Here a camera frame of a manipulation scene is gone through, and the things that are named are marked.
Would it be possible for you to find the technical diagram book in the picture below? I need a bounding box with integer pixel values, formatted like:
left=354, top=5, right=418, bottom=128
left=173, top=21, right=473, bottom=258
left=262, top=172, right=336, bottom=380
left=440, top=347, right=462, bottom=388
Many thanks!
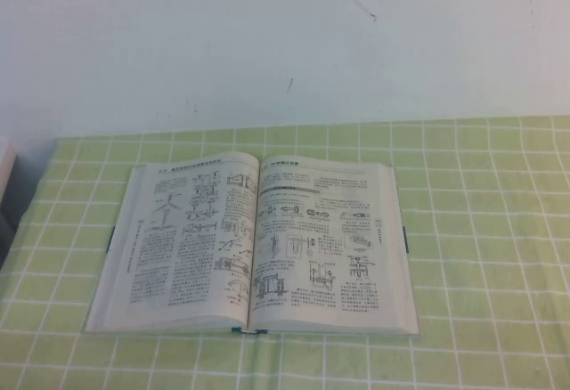
left=83, top=151, right=422, bottom=341

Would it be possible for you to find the green white checked tablecloth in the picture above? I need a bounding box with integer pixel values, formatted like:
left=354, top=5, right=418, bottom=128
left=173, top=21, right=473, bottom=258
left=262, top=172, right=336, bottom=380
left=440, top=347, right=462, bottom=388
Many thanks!
left=0, top=115, right=570, bottom=390

